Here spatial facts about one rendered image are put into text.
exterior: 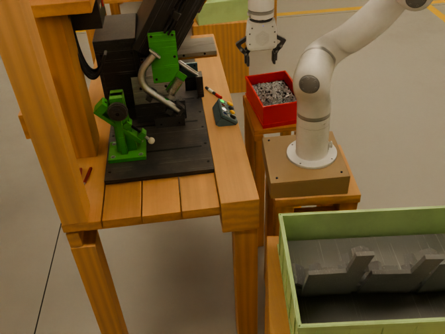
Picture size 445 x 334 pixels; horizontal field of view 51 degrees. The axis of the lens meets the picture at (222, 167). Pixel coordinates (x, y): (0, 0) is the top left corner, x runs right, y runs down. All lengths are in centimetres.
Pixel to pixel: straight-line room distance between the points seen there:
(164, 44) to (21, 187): 179
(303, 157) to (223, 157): 32
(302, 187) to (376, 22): 62
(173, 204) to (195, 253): 103
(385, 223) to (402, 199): 151
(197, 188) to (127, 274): 104
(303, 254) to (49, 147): 86
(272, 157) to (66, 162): 76
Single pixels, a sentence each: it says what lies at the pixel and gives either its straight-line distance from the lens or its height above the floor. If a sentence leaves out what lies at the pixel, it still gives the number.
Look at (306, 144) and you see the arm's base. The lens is 174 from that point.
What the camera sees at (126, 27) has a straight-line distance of 220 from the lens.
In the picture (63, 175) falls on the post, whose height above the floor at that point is 110.
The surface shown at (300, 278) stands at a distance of 139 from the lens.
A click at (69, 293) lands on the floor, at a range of 269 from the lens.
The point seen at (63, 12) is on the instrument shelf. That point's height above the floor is 151.
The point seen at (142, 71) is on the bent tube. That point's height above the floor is 114.
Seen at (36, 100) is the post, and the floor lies 137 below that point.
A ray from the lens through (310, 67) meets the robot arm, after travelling 153.
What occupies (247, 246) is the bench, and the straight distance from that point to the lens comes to 184.
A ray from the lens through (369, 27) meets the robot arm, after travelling 151.
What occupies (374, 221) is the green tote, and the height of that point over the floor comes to 92.
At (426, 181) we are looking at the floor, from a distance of 332.
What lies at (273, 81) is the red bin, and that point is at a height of 87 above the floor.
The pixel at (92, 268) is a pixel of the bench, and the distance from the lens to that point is 188.
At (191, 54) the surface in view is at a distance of 216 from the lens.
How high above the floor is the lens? 202
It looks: 38 degrees down
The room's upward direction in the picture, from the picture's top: 3 degrees counter-clockwise
